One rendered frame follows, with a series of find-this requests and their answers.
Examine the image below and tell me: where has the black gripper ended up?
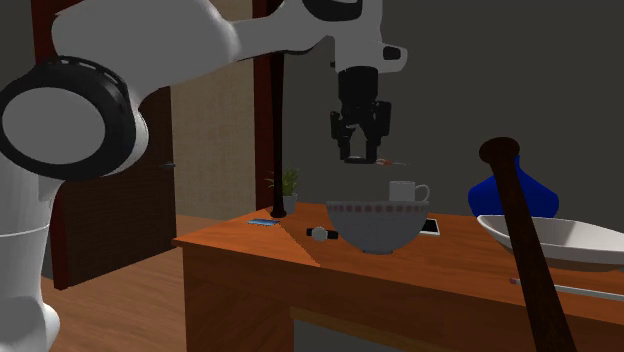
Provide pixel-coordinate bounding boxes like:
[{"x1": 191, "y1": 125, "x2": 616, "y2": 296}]
[{"x1": 329, "y1": 66, "x2": 393, "y2": 165}]

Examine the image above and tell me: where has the white mug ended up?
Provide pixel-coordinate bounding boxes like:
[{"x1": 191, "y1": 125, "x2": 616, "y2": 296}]
[{"x1": 388, "y1": 180, "x2": 432, "y2": 204}]

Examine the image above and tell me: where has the dark brown baseball bat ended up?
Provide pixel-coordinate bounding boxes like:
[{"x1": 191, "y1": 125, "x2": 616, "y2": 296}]
[
  {"x1": 478, "y1": 136, "x2": 579, "y2": 352},
  {"x1": 268, "y1": 50, "x2": 288, "y2": 219}
]

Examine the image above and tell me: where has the small potted green plant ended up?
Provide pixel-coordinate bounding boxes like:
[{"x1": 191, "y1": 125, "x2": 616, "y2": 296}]
[{"x1": 264, "y1": 167, "x2": 301, "y2": 215}]

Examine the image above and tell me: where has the grey bowl with patterned rim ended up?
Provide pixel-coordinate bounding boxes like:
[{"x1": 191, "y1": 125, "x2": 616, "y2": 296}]
[{"x1": 325, "y1": 200, "x2": 431, "y2": 256}]

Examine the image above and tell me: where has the black wristwatch with white face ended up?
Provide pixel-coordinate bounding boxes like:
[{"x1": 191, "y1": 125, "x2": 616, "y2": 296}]
[{"x1": 305, "y1": 225, "x2": 340, "y2": 243}]

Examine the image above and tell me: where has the black phone with white edge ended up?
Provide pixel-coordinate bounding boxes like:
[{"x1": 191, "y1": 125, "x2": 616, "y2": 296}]
[{"x1": 419, "y1": 217, "x2": 442, "y2": 237}]

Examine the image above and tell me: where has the blue vase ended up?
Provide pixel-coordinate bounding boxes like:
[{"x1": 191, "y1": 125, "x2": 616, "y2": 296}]
[{"x1": 467, "y1": 155, "x2": 561, "y2": 220}]

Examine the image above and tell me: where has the wooden desk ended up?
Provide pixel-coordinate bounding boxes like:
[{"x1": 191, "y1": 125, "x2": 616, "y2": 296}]
[{"x1": 172, "y1": 201, "x2": 624, "y2": 352}]

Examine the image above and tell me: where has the white shallow dish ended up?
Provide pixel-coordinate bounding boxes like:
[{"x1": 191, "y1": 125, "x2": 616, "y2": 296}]
[{"x1": 476, "y1": 213, "x2": 624, "y2": 268}]

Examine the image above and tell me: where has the dark brown door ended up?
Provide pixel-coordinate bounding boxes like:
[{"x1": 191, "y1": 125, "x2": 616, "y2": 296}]
[{"x1": 30, "y1": 0, "x2": 178, "y2": 292}]

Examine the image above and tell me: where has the grey pencil with red end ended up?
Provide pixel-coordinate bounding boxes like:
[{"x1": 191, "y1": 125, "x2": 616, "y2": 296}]
[{"x1": 508, "y1": 277, "x2": 624, "y2": 303}]

